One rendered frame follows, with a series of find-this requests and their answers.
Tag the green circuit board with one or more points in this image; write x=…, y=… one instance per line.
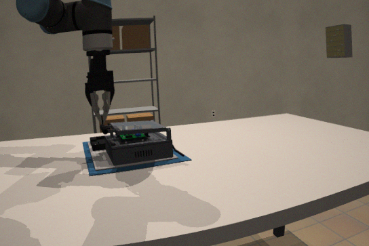
x=132, y=136

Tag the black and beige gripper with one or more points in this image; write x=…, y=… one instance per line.
x=100, y=81

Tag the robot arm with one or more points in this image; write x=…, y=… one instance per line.
x=93, y=17

